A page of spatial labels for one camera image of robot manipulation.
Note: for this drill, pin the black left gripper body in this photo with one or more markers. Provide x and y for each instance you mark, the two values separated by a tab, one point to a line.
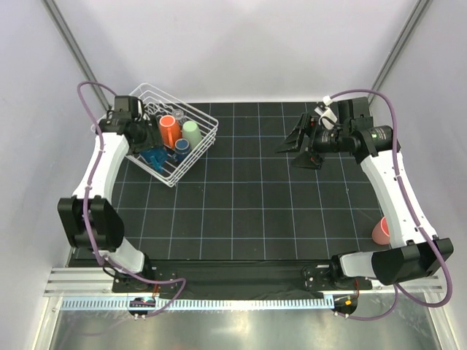
146	138

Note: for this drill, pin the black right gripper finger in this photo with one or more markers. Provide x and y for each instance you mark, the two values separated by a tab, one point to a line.
294	140
308	160

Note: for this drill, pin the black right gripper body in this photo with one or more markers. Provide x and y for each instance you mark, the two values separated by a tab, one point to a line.
311	131

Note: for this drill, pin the blue mug white inside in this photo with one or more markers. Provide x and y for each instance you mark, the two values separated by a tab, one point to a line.
156	157

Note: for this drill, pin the orange mug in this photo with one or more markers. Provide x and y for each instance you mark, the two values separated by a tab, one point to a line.
170	130

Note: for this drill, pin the clear faceted glass cup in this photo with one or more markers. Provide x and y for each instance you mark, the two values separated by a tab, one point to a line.
179	116

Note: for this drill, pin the dark navy glazed mug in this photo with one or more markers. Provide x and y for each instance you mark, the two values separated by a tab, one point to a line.
181	150

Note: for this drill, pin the light green plastic cup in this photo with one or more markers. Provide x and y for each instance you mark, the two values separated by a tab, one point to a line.
191	132

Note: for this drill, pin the pink cup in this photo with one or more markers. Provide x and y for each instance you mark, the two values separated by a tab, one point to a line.
380	234

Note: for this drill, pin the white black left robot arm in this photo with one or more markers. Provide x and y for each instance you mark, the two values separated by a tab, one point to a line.
90	221

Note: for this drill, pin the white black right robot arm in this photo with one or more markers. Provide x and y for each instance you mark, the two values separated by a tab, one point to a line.
415	250

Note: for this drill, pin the black grid mat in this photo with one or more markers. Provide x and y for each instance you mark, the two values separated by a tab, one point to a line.
243	201

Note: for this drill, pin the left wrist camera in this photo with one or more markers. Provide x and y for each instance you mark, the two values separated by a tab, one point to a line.
127	108

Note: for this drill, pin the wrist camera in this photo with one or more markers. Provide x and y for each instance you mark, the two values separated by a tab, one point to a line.
127	108
351	114

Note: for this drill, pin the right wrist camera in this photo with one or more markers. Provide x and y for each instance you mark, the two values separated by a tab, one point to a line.
351	114

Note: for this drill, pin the white wire dish rack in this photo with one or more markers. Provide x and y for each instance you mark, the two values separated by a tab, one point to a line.
157	104

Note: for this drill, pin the aluminium frame post left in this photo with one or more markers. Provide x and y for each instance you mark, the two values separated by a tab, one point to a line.
68	37

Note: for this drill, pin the aluminium frame post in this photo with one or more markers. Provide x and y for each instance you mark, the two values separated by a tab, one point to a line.
68	37
409	27

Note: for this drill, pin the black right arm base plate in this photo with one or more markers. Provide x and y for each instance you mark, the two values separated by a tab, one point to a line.
317	278

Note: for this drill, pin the white slotted cable duct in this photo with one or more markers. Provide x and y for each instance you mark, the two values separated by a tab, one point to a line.
146	303

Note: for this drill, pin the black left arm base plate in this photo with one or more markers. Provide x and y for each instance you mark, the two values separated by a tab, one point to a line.
124	283

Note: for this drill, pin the aluminium frame post right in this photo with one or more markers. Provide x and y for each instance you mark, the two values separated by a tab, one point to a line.
409	27

